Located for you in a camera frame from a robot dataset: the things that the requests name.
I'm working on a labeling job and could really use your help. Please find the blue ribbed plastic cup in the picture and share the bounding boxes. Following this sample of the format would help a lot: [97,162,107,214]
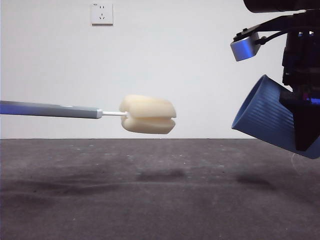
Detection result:
[231,74,320,160]

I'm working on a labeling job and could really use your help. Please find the grey handled sponge cup brush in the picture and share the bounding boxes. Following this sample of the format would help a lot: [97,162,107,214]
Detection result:
[0,94,178,135]

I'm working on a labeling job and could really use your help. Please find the black camera cable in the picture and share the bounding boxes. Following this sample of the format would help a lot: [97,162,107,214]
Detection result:
[256,28,291,46]

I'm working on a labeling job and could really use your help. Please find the black camera bracket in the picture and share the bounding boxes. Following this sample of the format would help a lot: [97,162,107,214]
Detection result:
[233,13,308,42]

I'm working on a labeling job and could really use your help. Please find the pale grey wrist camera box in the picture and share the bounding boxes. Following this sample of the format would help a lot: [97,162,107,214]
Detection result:
[230,31,267,62]

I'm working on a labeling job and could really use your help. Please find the white wall socket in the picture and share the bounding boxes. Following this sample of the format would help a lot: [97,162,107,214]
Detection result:
[91,3,114,26]

